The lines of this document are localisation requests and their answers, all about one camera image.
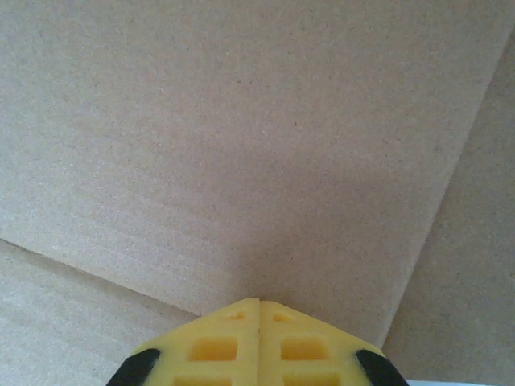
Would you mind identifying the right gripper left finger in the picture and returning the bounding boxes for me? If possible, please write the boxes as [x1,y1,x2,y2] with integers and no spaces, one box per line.
[106,297,260,386]

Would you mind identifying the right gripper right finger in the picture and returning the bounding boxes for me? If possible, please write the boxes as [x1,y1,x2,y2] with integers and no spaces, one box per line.
[257,299,410,386]

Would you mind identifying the brown cardboard box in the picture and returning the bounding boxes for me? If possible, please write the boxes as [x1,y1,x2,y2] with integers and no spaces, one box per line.
[0,0,515,386]

